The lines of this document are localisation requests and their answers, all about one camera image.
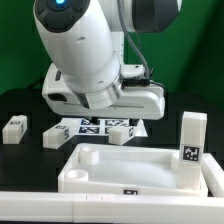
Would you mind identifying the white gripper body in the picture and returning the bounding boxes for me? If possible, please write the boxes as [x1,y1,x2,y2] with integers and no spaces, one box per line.
[42,64,165,120]

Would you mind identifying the white desk top tray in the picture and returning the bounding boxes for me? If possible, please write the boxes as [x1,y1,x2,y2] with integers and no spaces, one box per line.
[58,144,208,197]

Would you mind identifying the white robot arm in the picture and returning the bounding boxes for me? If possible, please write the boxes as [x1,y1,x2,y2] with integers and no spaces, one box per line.
[33,0,182,120]

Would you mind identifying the white marker sheet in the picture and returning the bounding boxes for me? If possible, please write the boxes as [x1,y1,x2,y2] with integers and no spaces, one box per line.
[59,117,148,138]

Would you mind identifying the white right fence bar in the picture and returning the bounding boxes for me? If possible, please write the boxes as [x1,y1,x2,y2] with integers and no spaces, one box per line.
[202,153,224,198]

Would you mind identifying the white fence bar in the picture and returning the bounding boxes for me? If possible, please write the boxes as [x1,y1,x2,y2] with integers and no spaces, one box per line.
[0,192,224,224]
[202,153,224,198]

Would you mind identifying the white front fence bar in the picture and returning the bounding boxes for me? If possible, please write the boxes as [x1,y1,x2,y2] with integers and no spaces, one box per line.
[0,192,224,224]

